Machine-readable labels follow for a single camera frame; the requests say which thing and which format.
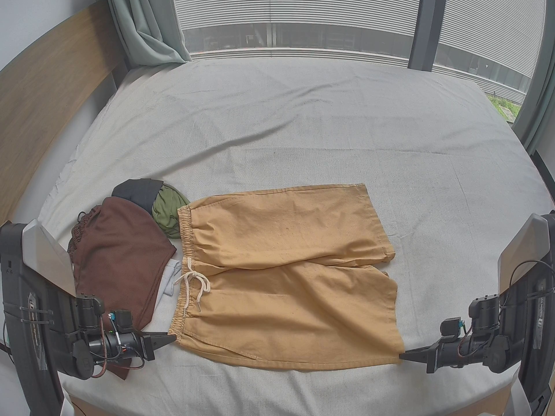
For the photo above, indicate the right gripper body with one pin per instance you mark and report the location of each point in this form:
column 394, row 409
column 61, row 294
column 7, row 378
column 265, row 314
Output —
column 449, row 355

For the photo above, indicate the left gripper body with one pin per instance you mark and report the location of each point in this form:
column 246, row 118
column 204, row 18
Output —
column 134, row 346

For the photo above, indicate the yellow shorts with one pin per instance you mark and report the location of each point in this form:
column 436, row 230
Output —
column 282, row 275

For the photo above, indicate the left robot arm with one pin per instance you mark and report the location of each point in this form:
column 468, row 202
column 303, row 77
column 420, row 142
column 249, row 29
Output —
column 26, row 301

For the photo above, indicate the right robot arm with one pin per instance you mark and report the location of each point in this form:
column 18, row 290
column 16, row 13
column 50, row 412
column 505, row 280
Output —
column 524, row 267

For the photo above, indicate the bed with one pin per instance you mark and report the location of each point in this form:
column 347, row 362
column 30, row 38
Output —
column 303, row 124

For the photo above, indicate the white garment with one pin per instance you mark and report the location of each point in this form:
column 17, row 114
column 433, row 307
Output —
column 170, row 277

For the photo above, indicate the brown garment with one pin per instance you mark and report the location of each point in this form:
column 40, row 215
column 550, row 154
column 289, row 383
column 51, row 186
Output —
column 121, row 254

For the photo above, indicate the green garment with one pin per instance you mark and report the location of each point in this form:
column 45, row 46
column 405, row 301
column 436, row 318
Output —
column 167, row 210

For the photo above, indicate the black garment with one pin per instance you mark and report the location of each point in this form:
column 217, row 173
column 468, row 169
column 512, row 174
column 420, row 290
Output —
column 134, row 193

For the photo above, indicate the grey-green curtain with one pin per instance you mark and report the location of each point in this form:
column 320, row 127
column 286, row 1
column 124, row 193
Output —
column 542, row 80
column 143, row 37

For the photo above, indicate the window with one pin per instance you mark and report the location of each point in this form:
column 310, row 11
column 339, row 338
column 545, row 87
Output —
column 303, row 7

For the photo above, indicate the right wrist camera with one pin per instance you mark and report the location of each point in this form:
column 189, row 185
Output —
column 451, row 328

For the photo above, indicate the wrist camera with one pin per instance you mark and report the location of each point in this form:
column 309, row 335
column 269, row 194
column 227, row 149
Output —
column 451, row 328
column 121, row 321

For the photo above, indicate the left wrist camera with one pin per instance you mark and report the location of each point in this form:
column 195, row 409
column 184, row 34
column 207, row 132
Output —
column 121, row 321

